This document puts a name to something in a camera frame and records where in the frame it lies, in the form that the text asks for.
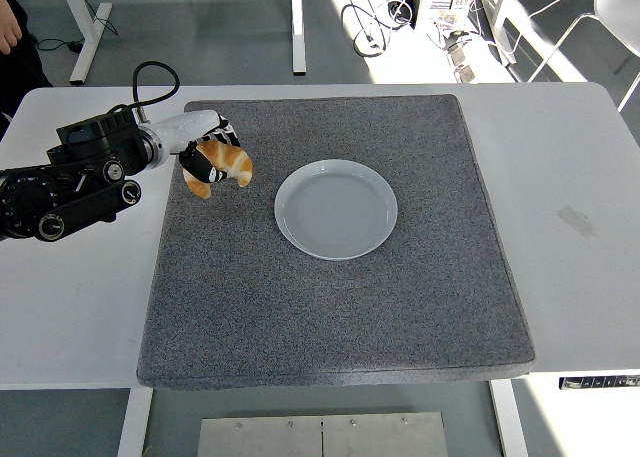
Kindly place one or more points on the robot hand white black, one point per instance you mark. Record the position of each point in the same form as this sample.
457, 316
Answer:
190, 124

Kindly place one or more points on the croissant bread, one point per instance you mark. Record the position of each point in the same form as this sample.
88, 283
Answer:
235, 164

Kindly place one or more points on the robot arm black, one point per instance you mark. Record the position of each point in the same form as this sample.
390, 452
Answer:
75, 202

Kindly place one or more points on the round grey plate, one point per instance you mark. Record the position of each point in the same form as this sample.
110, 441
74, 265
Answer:
335, 212

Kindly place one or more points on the grey metal plate with screws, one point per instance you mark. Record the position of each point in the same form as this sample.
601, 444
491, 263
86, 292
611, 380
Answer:
322, 437

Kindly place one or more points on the white desk T-leg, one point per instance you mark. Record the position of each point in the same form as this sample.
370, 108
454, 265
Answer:
90, 42
298, 32

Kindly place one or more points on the person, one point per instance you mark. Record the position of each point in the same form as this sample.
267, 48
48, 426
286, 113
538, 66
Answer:
22, 77

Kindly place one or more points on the person's hand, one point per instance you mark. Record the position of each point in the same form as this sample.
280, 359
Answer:
7, 27

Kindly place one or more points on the grey speckled mat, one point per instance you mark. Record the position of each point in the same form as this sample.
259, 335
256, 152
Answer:
325, 317

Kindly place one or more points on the grey power adapter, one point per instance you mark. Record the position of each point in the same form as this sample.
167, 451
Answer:
466, 74
462, 55

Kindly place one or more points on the white table leg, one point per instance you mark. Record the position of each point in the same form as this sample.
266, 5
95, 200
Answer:
134, 422
509, 417

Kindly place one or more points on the clear tape patch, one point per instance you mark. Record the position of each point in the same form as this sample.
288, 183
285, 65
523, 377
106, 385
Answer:
576, 222

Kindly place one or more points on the white chair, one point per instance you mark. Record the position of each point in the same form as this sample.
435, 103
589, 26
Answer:
620, 7

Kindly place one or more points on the table height control panel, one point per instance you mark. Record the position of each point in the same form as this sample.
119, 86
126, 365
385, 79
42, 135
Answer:
600, 382

